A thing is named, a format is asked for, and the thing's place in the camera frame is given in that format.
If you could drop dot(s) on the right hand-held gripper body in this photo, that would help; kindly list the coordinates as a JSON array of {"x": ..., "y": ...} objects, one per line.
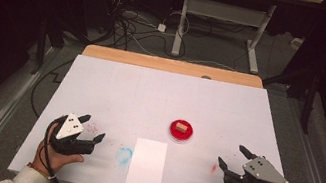
[{"x": 260, "y": 171}]

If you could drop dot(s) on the wooden table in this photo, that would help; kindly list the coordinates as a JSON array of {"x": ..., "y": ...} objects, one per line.
[{"x": 156, "y": 62}]

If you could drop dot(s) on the round red dish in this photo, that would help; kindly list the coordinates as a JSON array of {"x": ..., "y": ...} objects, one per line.
[{"x": 174, "y": 131}]

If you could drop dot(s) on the black stand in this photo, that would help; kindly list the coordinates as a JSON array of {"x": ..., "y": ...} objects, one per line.
[
  {"x": 40, "y": 46},
  {"x": 309, "y": 103}
]

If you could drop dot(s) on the white paper sheet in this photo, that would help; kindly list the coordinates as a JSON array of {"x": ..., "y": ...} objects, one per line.
[{"x": 147, "y": 165}]

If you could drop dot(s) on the white power adapter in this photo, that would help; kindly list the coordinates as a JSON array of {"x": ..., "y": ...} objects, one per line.
[{"x": 161, "y": 27}]

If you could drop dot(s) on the small white floor box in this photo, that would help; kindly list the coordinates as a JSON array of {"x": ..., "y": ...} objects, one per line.
[{"x": 296, "y": 42}]

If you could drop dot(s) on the large white board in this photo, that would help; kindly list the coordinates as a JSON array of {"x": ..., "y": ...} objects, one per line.
[{"x": 149, "y": 102}]

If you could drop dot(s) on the small wooden block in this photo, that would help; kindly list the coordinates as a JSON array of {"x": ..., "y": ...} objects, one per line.
[{"x": 181, "y": 127}]

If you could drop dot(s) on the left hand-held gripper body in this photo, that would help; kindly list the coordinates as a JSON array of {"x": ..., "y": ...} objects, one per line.
[{"x": 70, "y": 127}]

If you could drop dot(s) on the white metal desk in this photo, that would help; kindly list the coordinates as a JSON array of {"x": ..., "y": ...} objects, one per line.
[{"x": 181, "y": 23}]

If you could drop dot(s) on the person's left hand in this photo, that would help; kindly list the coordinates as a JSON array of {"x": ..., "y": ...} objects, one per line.
[{"x": 57, "y": 159}]

